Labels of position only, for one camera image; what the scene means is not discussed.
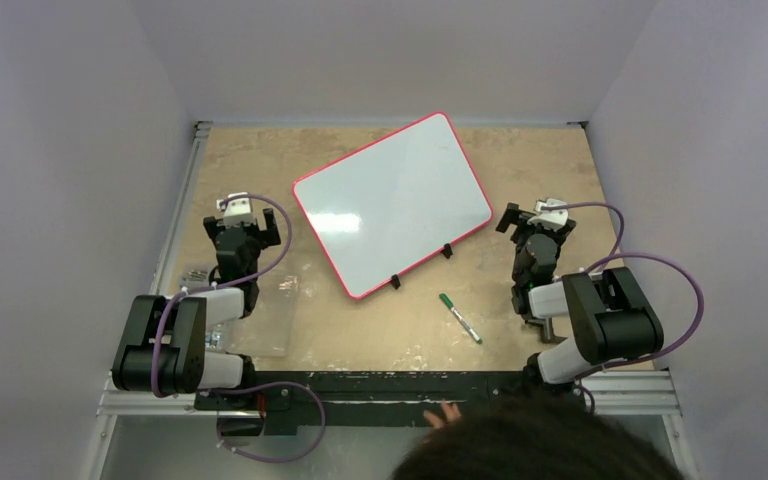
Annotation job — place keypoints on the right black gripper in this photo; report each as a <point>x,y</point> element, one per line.
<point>524,231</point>

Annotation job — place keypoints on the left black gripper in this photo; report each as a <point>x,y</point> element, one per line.
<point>264,237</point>

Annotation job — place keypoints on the person's dark-haired head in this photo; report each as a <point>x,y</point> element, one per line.
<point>534,437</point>

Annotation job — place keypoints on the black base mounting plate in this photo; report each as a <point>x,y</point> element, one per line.
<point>283,401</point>

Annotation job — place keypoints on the green white marker pen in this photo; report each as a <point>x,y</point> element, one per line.
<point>460,318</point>

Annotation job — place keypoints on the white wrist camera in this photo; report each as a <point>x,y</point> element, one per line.
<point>236,209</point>
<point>550,213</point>

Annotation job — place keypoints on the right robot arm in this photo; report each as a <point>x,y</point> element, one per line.
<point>586,319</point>

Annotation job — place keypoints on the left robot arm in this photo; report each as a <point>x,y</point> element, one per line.
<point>163,346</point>

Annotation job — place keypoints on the person's bare hand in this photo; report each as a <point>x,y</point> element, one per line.
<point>448,413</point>

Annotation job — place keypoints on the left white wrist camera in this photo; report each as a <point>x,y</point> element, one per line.
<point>236,209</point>

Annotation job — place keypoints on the clear plastic screw box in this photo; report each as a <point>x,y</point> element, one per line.
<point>266,332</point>

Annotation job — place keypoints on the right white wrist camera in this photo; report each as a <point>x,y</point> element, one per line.
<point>550,213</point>

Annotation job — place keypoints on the aluminium frame rail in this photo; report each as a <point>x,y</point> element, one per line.
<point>618,393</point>

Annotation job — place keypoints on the grey metal crank handle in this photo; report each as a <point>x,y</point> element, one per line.
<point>547,333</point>

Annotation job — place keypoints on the red-framed whiteboard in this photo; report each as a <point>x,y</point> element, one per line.
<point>393,204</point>

